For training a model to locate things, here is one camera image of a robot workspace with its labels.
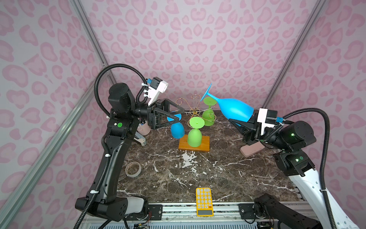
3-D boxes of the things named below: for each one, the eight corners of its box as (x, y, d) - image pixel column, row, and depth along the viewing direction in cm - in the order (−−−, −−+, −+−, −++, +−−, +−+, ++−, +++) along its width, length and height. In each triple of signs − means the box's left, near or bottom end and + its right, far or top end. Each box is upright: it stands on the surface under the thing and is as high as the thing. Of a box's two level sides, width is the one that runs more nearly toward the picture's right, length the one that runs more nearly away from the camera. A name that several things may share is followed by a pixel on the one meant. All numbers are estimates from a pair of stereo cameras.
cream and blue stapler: (132, 139, 105) (130, 136, 102) (137, 134, 108) (136, 131, 105) (144, 147, 101) (142, 144, 98) (149, 141, 103) (148, 138, 100)
